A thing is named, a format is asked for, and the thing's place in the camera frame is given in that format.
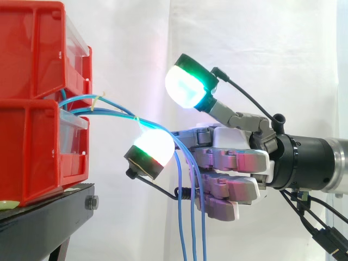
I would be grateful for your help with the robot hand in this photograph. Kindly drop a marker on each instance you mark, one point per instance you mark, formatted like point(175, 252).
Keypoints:
point(231, 141)

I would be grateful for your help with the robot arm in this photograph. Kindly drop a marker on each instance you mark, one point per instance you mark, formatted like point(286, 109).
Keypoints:
point(310, 163)

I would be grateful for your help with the red bin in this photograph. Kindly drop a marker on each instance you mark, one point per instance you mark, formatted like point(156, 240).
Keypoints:
point(40, 51)
point(40, 152)

